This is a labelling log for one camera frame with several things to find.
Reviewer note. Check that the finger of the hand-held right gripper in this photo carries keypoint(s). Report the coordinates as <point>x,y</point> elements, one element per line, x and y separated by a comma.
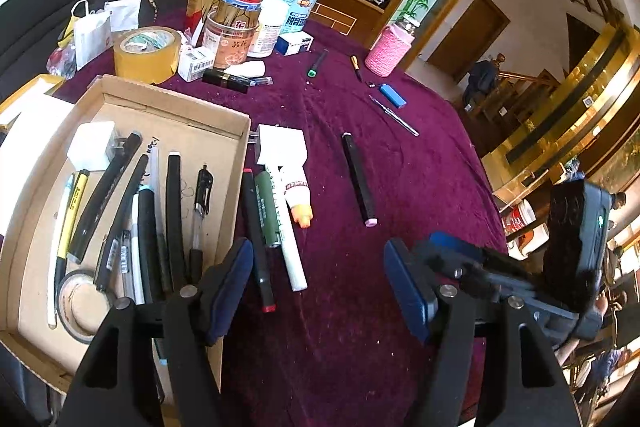
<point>450,241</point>
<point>480,282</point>

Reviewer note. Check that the wooden stair railing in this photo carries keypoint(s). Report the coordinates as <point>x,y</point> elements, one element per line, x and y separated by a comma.
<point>525,87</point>

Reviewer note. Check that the black tape roll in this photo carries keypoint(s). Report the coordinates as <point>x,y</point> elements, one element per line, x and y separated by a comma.
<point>67,307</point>

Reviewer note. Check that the dark green marker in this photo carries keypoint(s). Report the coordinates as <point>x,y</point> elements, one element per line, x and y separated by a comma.
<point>267,207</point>

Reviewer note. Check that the white paper bag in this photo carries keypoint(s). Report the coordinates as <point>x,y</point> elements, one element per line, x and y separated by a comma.
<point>90,37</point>

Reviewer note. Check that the plain black marker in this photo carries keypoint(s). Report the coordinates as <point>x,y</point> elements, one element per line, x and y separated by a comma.
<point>122,212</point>

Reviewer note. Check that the yellow black pen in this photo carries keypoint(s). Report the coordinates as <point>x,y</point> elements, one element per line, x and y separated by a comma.
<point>70,217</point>

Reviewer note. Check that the clear jar orange print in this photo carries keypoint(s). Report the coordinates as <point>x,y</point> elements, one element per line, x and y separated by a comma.
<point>230,44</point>

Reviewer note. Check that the white marker pen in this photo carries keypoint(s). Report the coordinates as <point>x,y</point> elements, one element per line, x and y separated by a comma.
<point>135,257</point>

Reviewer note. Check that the blue lighter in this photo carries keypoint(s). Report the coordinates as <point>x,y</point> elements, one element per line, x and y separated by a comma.
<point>392,96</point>

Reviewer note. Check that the small white barcode box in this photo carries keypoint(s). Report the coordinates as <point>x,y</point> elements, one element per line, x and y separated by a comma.
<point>195,63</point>

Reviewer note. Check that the brown wooden door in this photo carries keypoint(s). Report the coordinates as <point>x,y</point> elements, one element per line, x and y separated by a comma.
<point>467,39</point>

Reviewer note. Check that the landscape wall painting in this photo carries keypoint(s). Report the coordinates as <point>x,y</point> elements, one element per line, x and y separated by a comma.
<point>625,167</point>

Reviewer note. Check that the silver metal pen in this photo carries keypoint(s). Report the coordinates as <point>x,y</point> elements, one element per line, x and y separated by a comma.
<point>392,114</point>

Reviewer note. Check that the white medicine bottle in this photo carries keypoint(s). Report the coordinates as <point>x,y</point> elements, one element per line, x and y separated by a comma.
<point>270,29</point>

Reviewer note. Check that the clear pen cap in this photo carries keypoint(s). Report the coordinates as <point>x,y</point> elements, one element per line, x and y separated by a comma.
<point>260,81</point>

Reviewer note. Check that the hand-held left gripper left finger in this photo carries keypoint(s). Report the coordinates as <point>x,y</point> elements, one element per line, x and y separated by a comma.
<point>235,279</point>

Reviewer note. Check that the white oval eraser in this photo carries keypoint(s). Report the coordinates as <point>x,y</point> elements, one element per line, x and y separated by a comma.
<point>245,69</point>

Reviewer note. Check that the clear gel pen black grip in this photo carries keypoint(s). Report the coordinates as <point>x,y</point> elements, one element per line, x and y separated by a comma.
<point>122,257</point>

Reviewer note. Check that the yellow packing tape roll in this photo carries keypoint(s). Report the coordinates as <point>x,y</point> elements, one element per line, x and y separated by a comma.
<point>145,62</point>

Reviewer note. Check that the white paper sheet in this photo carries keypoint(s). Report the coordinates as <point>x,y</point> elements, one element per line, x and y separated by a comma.
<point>30,142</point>

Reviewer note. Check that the thick white marker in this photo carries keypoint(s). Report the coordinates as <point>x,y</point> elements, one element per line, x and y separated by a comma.
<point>294,257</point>

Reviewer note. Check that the purple velvet tablecloth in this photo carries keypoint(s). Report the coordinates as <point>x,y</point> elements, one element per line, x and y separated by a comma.
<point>350,307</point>

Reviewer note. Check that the yellow envelope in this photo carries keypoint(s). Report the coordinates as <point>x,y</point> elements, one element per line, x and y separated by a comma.
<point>25,94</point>

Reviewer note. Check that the black marker grey cap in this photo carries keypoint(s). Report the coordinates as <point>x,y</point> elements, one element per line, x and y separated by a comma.
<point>107,197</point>

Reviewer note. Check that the small white charger cube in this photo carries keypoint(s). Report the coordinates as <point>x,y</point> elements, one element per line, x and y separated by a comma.
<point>92,147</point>

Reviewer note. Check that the black gold lipstick tube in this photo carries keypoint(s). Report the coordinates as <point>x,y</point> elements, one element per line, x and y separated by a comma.
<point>225,80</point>

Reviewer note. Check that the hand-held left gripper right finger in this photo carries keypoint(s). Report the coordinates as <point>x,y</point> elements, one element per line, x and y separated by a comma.
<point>406,284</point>

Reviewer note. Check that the white paper packet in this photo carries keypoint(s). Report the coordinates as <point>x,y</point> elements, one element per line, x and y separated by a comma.
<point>122,14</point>

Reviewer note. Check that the pink knit covered jar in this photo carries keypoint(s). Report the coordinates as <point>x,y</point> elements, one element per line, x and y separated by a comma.
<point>390,49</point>

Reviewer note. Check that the black marker pink cap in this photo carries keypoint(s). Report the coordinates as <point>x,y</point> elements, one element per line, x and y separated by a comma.
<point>360,179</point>

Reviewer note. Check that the white glue tube orange cap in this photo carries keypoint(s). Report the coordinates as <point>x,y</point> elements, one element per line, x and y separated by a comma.
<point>295,192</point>

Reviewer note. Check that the gold trimmed balustrade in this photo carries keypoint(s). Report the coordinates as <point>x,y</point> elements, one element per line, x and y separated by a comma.
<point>565,107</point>

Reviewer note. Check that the small blue white box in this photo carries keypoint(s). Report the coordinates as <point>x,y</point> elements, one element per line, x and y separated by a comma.
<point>295,43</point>

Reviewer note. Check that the gold brown carton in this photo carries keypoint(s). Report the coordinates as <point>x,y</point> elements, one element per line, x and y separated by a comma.
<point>199,7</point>

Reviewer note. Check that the black marker red cap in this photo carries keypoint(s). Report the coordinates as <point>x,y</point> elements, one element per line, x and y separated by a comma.
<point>257,237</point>

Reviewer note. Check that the black pen green tip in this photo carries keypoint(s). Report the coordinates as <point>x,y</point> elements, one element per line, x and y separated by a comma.
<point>317,64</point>

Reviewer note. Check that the red white paper cup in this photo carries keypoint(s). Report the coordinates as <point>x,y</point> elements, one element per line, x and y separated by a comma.
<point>532,241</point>
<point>520,217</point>

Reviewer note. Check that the shallow cardboard box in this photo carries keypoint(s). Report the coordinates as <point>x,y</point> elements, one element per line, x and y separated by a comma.
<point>215,132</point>

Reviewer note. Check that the large white charger plug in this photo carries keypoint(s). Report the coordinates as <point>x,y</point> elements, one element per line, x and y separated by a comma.
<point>282,147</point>

